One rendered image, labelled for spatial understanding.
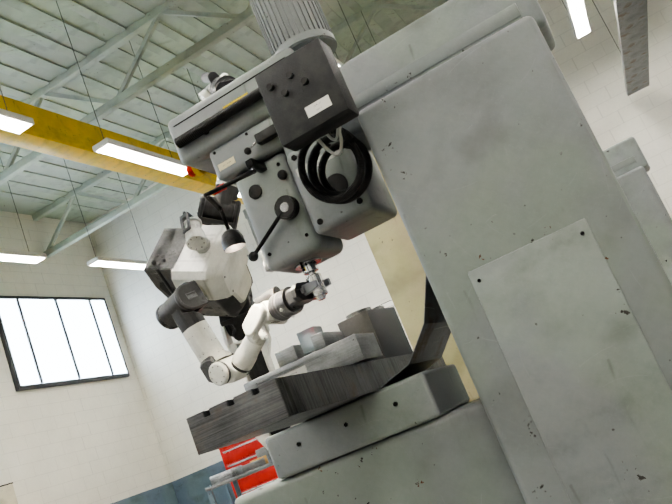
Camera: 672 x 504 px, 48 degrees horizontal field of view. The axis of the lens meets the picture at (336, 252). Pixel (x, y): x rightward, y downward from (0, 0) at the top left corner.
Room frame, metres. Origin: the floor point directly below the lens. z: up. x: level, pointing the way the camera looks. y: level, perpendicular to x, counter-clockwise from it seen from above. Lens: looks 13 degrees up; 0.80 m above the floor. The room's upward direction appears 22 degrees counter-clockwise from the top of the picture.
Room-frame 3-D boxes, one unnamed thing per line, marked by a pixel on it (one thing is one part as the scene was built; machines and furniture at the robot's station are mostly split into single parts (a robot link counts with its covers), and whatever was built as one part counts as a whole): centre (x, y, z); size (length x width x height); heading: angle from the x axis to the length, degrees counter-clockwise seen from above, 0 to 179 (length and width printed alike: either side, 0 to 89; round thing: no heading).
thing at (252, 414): (2.12, 0.11, 0.92); 1.24 x 0.23 x 0.08; 160
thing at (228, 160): (2.16, 0.05, 1.68); 0.34 x 0.24 x 0.10; 70
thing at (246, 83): (2.17, 0.08, 1.81); 0.47 x 0.26 x 0.16; 70
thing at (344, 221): (2.11, -0.09, 1.47); 0.24 x 0.19 x 0.26; 160
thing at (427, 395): (2.18, 0.09, 0.82); 0.50 x 0.35 x 0.12; 70
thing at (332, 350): (2.02, 0.18, 1.01); 0.35 x 0.15 x 0.11; 72
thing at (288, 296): (2.23, 0.16, 1.23); 0.13 x 0.12 x 0.10; 142
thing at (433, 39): (2.01, -0.38, 1.66); 0.80 x 0.23 x 0.20; 70
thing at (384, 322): (2.52, -0.01, 1.06); 0.22 x 0.12 x 0.20; 154
